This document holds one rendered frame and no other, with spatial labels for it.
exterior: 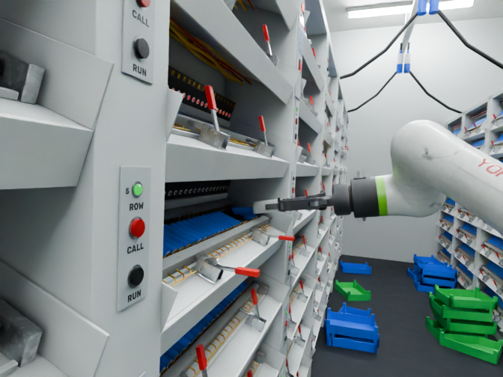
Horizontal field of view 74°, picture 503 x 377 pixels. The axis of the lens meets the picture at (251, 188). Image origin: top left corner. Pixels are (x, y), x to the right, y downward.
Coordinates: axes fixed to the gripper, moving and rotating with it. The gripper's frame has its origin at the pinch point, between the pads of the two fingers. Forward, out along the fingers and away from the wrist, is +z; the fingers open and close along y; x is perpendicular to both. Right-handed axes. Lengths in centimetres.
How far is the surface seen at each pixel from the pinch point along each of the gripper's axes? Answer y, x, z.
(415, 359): -130, 106, -42
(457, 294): -182, 86, -79
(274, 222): -8.5, 5.3, 1.0
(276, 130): -8.7, -20.1, -2.5
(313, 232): -79, 20, 1
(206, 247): 32.0, 3.7, 1.9
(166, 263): 43.2, 3.6, 2.4
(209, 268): 37.0, 6.0, -0.7
